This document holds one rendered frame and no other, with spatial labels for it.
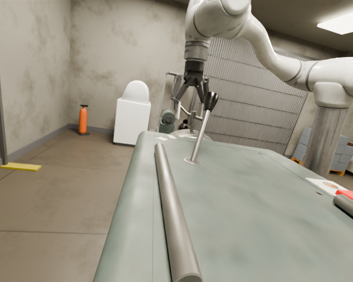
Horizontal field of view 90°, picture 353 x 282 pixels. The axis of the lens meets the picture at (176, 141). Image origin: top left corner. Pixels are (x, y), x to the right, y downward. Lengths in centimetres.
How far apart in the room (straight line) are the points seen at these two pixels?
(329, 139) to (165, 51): 391
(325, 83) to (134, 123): 329
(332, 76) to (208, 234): 79
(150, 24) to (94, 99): 206
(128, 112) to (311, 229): 356
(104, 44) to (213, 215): 443
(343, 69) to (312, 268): 74
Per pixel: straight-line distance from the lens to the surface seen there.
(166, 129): 183
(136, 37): 449
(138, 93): 369
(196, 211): 24
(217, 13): 56
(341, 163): 639
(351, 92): 89
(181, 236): 17
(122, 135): 384
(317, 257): 27
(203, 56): 71
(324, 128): 94
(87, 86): 460
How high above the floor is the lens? 140
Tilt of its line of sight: 17 degrees down
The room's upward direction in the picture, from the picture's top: 11 degrees clockwise
